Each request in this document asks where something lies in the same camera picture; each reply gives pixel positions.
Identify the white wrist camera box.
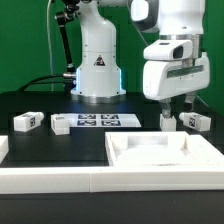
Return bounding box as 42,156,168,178
143,40,193,61

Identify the white square tabletop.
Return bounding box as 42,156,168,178
105,131,224,167

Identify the white sheet with fiducial markers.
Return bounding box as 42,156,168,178
63,113,141,128

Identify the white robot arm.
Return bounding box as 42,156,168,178
71,0,210,118

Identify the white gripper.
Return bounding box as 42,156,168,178
143,52,210,118

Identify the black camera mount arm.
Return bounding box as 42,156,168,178
55,0,80,92

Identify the white U-shaped fence wall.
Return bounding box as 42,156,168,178
0,134,224,195

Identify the grey cable on backdrop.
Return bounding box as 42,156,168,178
46,0,56,92

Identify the black cable on table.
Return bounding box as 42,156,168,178
17,74,67,92

